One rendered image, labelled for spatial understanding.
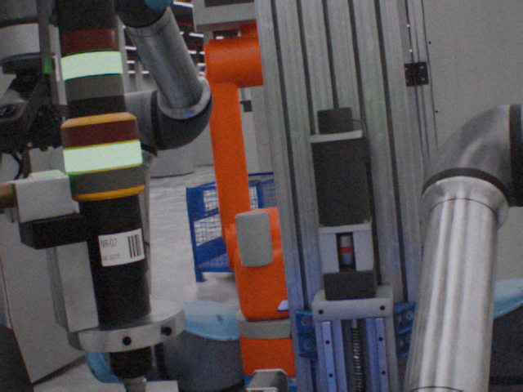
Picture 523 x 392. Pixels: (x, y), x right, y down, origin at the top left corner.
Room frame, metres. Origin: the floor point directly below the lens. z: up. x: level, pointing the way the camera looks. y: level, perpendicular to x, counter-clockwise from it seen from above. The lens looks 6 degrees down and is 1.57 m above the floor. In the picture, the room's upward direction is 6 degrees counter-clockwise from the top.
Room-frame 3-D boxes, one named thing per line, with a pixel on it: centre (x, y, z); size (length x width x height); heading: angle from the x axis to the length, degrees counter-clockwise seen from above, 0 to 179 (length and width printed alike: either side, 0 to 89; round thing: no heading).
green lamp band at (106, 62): (0.42, 0.09, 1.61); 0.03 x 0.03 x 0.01
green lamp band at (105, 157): (0.42, 0.09, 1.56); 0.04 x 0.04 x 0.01
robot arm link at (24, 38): (0.97, 0.29, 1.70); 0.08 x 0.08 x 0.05
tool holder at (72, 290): (0.42, 0.10, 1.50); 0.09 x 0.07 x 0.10; 119
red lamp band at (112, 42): (0.42, 0.09, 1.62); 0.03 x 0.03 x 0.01
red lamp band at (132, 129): (0.42, 0.09, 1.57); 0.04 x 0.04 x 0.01
